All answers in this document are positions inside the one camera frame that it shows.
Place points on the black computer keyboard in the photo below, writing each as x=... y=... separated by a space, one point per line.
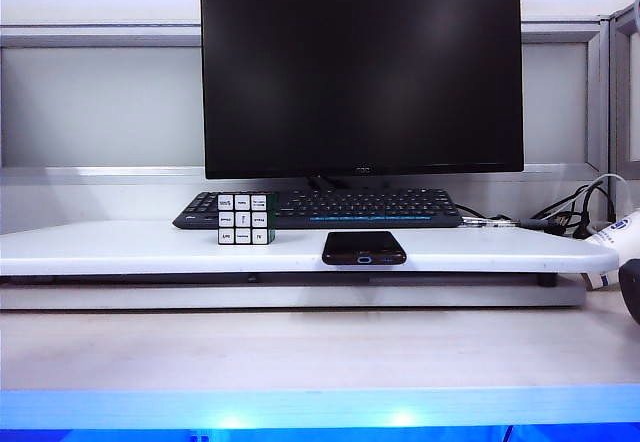
x=400 y=207

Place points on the white desk riser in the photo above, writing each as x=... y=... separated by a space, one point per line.
x=150 y=249

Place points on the narrow grey partition frame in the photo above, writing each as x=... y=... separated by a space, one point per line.
x=620 y=62

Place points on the dark round object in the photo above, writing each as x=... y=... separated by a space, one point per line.
x=631 y=289

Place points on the black smartphone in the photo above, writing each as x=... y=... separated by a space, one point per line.
x=362 y=247

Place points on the clear ballpoint pen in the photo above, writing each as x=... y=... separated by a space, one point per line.
x=490 y=221

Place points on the white-faced Rubik's cube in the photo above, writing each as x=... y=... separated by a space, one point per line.
x=242 y=219

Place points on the white tube with blue print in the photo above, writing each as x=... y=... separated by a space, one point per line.
x=617 y=234

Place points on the black computer monitor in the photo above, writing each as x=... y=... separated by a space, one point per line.
x=360 y=82

